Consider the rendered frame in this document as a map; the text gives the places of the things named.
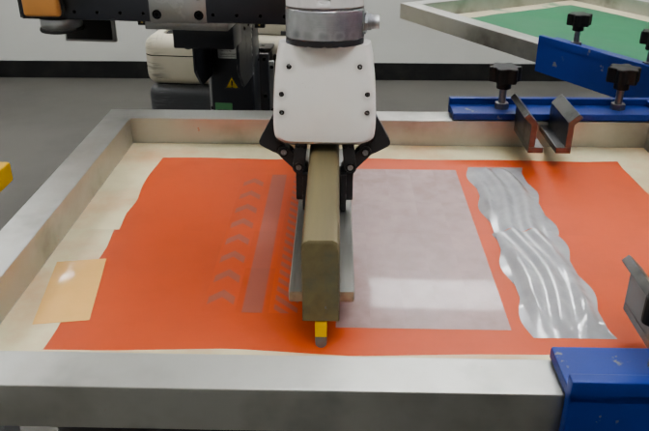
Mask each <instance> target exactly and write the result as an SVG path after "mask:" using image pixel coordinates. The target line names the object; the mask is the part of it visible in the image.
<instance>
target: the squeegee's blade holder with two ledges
mask: <svg viewBox="0 0 649 431"><path fill-rule="evenodd" d="M309 155H310V149H307V151H306V160H307V161H308V164H309ZM343 160H344V159H343V150H342V149H339V167H340V166H341V162H342V161H343ZM303 218H304V210H303V203H302V199H298V207H297V216H296V232H295V240H294V249H293V258H292V266H291V275H290V284H289V301H290V302H302V289H301V238H302V228H303ZM353 301H354V270H353V223H352V200H346V210H345V211H341V210H340V302H353Z"/></svg>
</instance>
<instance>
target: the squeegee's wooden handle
mask: <svg viewBox="0 0 649 431"><path fill-rule="evenodd" d="M301 289H302V321H332V322H338V321H339V311H340V182H339V144H310V155H309V165H308V176H307V186H306V196H305V207H304V218H303V228H302V238H301Z"/></svg>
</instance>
